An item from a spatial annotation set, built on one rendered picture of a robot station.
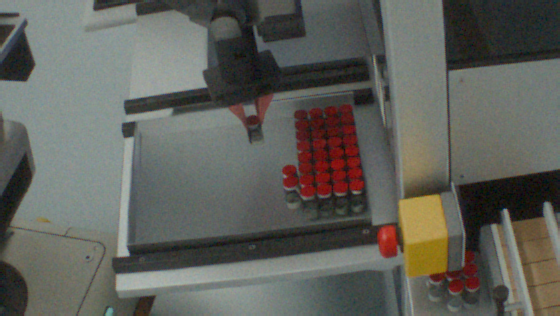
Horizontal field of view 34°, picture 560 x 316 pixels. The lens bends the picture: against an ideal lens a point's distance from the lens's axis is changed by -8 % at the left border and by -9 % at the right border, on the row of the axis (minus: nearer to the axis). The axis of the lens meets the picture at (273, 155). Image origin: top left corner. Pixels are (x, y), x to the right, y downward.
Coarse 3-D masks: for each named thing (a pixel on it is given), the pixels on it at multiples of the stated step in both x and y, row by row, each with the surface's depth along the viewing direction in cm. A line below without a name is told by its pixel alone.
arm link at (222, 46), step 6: (258, 24) 130; (210, 30) 132; (246, 30) 131; (252, 30) 132; (258, 30) 131; (246, 36) 131; (252, 36) 133; (258, 36) 132; (216, 42) 132; (222, 42) 131; (228, 42) 131; (234, 42) 131; (240, 42) 131; (246, 42) 132; (252, 42) 133; (216, 48) 133; (222, 48) 132; (228, 48) 132; (234, 48) 132; (240, 48) 132; (246, 48) 132; (240, 54) 134
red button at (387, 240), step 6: (384, 228) 117; (390, 228) 117; (378, 234) 118; (384, 234) 117; (390, 234) 116; (378, 240) 117; (384, 240) 116; (390, 240) 116; (396, 240) 116; (384, 246) 116; (390, 246) 116; (396, 246) 116; (384, 252) 117; (390, 252) 117; (396, 252) 117
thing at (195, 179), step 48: (336, 96) 151; (144, 144) 154; (192, 144) 152; (240, 144) 151; (288, 144) 149; (144, 192) 146; (192, 192) 145; (240, 192) 144; (144, 240) 139; (192, 240) 134; (240, 240) 134
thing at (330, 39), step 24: (312, 0) 176; (336, 0) 175; (312, 24) 170; (336, 24) 169; (360, 24) 169; (264, 48) 167; (288, 48) 166; (312, 48) 165; (336, 48) 165; (360, 48) 164; (288, 72) 158
